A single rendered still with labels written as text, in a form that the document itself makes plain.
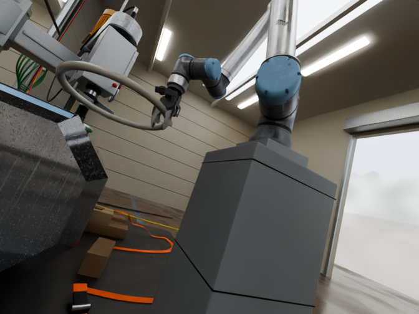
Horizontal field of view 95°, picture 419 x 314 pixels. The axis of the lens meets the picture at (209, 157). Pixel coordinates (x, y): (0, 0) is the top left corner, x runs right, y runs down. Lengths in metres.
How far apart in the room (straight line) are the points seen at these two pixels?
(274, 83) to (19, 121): 0.97
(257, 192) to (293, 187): 0.15
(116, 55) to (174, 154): 5.17
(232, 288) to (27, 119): 0.96
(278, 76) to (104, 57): 1.23
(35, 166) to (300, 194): 1.00
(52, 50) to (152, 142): 4.66
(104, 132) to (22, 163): 5.49
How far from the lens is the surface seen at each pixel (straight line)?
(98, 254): 1.40
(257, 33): 1.15
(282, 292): 0.75
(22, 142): 1.04
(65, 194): 1.01
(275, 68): 0.75
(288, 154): 0.80
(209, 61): 0.91
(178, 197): 6.66
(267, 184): 0.62
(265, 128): 0.84
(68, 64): 0.89
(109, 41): 1.69
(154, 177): 6.44
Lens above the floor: 0.64
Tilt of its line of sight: 12 degrees up
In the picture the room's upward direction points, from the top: 20 degrees clockwise
